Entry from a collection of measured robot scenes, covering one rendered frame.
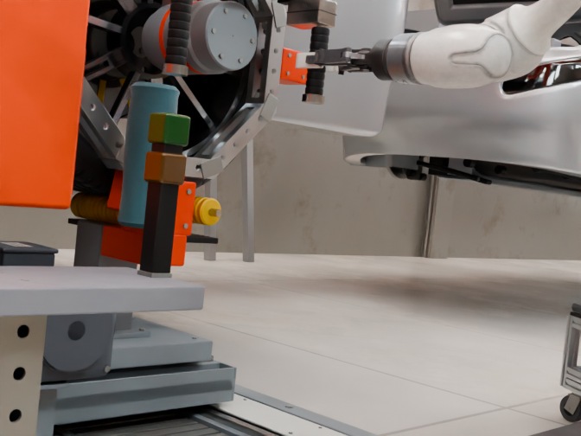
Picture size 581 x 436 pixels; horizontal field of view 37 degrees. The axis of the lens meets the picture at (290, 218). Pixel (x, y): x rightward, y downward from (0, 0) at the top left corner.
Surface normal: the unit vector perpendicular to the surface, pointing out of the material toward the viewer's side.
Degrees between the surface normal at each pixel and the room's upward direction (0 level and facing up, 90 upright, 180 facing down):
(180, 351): 90
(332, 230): 90
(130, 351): 90
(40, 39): 90
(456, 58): 103
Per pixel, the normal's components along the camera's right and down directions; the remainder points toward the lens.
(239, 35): 0.70, 0.11
